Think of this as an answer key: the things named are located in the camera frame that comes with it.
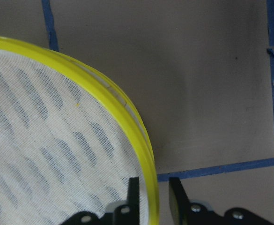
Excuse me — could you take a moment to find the yellow top steamer layer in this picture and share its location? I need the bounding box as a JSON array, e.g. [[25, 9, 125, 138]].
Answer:
[[0, 37, 159, 225]]

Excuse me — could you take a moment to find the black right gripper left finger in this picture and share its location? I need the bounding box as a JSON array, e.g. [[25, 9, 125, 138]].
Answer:
[[113, 177, 140, 225]]

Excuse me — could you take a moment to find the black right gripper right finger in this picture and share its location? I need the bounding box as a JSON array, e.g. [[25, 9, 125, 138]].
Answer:
[[169, 177, 212, 225]]

